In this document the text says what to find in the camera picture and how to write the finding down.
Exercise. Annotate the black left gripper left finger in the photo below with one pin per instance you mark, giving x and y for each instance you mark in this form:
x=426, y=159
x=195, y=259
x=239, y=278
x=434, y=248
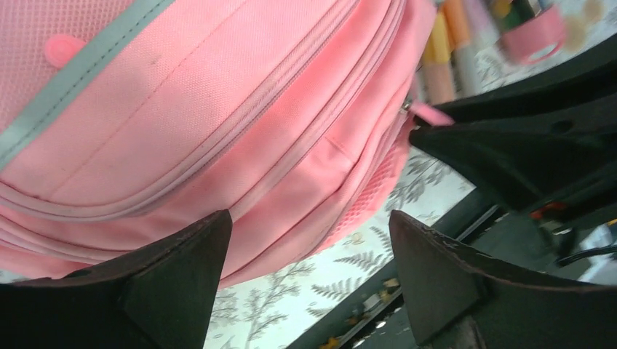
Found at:
x=159, y=296

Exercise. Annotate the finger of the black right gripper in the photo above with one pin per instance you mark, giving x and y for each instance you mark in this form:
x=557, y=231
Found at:
x=549, y=139

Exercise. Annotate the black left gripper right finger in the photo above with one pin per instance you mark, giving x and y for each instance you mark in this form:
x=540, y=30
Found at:
x=459, y=297

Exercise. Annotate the pink student backpack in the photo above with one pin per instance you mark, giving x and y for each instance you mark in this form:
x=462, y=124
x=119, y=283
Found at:
x=207, y=130

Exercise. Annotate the pink highlighter pen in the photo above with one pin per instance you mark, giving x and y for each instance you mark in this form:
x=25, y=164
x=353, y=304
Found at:
x=464, y=54

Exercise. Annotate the floral patterned table mat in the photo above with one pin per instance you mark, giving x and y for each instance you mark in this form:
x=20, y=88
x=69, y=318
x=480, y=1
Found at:
x=313, y=279

